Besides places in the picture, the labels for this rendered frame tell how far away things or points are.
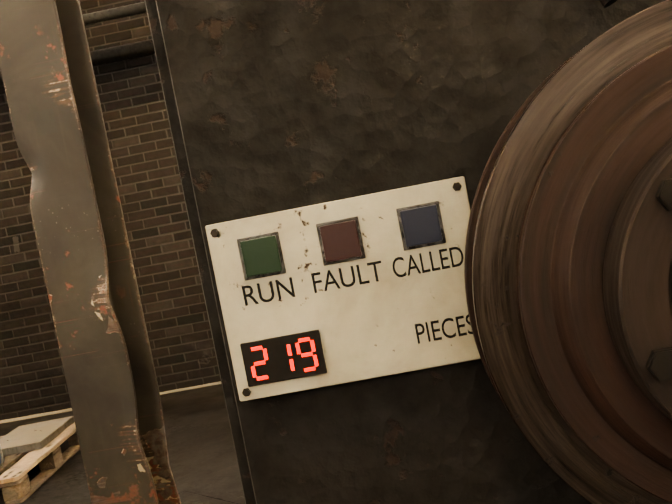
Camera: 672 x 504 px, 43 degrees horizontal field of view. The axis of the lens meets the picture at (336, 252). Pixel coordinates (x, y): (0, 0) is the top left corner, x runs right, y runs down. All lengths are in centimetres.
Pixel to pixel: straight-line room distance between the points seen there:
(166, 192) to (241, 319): 617
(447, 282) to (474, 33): 25
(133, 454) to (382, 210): 276
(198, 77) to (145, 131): 620
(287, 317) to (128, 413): 265
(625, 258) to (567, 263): 6
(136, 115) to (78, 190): 370
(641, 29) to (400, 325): 35
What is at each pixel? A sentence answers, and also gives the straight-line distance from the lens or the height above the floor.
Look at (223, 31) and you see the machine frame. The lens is 89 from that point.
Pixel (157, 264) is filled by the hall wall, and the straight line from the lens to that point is 706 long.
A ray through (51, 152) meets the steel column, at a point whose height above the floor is 164.
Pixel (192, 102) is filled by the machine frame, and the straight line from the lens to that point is 88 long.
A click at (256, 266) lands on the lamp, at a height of 119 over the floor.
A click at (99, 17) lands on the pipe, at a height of 293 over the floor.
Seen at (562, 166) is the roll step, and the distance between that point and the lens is 70.
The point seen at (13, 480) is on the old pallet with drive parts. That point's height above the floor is 13.
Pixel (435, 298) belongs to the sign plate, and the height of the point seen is 113.
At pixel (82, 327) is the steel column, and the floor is 96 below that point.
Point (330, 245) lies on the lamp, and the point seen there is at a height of 120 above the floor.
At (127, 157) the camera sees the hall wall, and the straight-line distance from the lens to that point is 711.
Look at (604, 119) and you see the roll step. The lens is 71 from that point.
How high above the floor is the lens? 123
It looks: 3 degrees down
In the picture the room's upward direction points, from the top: 11 degrees counter-clockwise
